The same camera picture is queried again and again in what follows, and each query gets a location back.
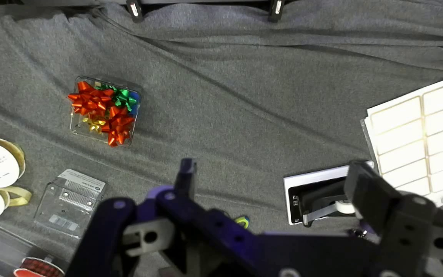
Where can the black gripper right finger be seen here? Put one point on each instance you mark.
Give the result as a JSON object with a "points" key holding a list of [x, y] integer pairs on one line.
{"points": [[406, 232]]}

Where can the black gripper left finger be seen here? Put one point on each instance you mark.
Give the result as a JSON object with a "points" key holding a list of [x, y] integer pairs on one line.
{"points": [[180, 221]]}

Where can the white label sheets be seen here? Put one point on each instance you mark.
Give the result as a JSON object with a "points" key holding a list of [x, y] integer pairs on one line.
{"points": [[422, 133]]}

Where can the white and black flat box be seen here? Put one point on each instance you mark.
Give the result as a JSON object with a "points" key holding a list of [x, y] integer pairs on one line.
{"points": [[308, 178]]}

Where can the grey tablecloth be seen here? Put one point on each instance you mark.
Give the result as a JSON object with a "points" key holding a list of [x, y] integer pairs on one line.
{"points": [[242, 93]]}

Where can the red ribbon spool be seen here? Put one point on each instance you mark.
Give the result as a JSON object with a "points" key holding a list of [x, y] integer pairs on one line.
{"points": [[39, 269]]}

